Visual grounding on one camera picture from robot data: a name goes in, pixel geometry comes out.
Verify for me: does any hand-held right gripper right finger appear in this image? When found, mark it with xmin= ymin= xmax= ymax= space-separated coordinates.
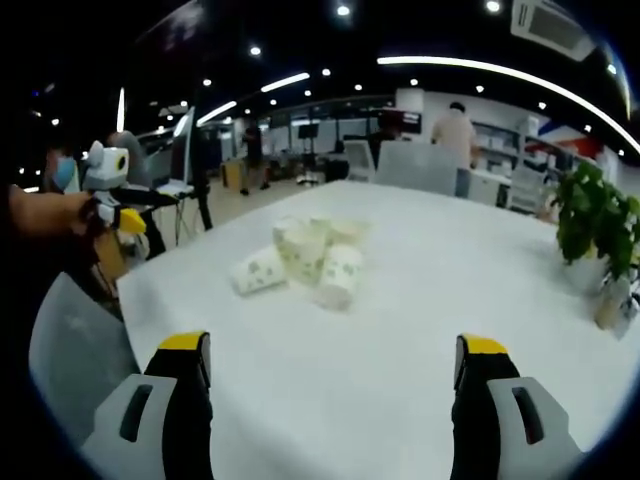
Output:
xmin=451 ymin=333 xmax=586 ymax=480

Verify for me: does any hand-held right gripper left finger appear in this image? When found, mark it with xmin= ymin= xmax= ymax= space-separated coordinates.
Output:
xmin=79 ymin=330 xmax=215 ymax=480

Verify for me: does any green-patterned paper cup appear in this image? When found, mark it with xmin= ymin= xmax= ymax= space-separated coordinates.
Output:
xmin=271 ymin=218 xmax=327 ymax=287
xmin=314 ymin=243 xmax=364 ymax=312
xmin=230 ymin=245 xmax=289 ymax=298
xmin=329 ymin=218 xmax=372 ymax=247

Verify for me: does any grey chair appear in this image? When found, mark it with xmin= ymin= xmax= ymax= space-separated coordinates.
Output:
xmin=106 ymin=130 xmax=152 ymax=189
xmin=373 ymin=140 xmax=464 ymax=197
xmin=28 ymin=272 xmax=142 ymax=451

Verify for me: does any cardboard box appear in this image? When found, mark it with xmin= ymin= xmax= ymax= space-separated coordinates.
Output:
xmin=221 ymin=162 xmax=247 ymax=190

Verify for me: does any white table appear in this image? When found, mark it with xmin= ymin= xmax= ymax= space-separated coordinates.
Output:
xmin=115 ymin=179 xmax=640 ymax=480

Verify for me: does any small beige bottle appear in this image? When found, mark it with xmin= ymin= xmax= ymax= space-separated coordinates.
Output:
xmin=593 ymin=277 xmax=632 ymax=331

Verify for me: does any green potted plant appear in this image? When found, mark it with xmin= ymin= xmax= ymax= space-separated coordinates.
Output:
xmin=553 ymin=160 xmax=640 ymax=297

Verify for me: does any long ceiling light strip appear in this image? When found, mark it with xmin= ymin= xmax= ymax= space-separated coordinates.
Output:
xmin=376 ymin=55 xmax=640 ymax=156

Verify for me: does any ceiling air conditioner vent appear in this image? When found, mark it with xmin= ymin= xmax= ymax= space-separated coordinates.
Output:
xmin=510 ymin=0 xmax=597 ymax=62

